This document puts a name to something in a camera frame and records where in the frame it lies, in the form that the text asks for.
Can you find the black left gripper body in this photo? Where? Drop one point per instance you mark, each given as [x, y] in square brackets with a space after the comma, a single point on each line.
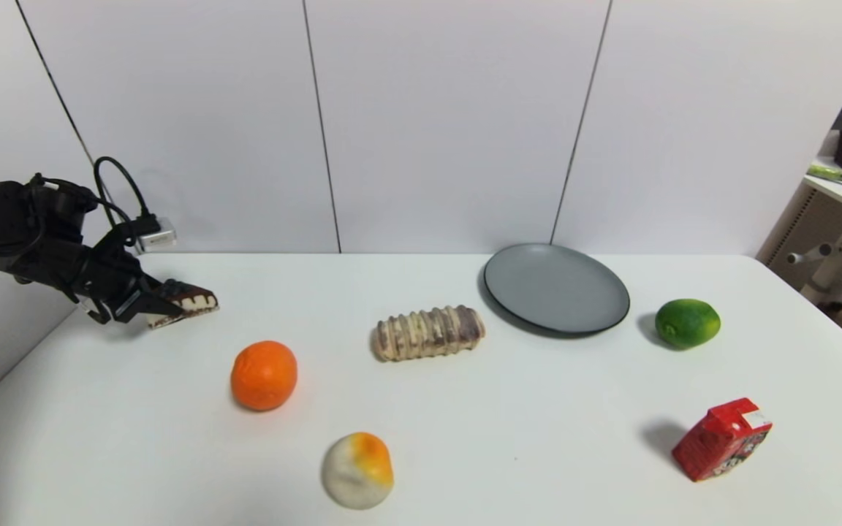
[126, 295]

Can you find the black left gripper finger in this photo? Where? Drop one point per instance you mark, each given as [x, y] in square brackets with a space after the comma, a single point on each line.
[164, 285]
[147, 305]

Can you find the chocolate topped cake slice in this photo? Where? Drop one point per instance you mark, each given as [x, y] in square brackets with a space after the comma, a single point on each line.
[194, 298]

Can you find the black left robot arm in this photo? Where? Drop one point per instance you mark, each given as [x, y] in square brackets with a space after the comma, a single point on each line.
[4, 226]

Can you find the gray round plate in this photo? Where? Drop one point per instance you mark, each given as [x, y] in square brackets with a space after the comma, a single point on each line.
[556, 288]

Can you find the orange mandarin fruit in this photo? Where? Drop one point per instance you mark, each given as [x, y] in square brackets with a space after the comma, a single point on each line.
[264, 375]

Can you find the white bun with orange top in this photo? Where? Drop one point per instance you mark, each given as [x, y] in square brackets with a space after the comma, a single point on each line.
[357, 470]

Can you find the striped brown bread roll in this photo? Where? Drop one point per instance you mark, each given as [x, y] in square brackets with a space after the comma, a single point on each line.
[428, 332]

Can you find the green lime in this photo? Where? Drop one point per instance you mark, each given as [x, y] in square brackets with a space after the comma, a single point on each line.
[687, 323]

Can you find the red drink carton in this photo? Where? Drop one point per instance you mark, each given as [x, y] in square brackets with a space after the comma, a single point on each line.
[723, 440]

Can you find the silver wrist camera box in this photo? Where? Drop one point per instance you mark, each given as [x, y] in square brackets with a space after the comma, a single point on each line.
[158, 236]

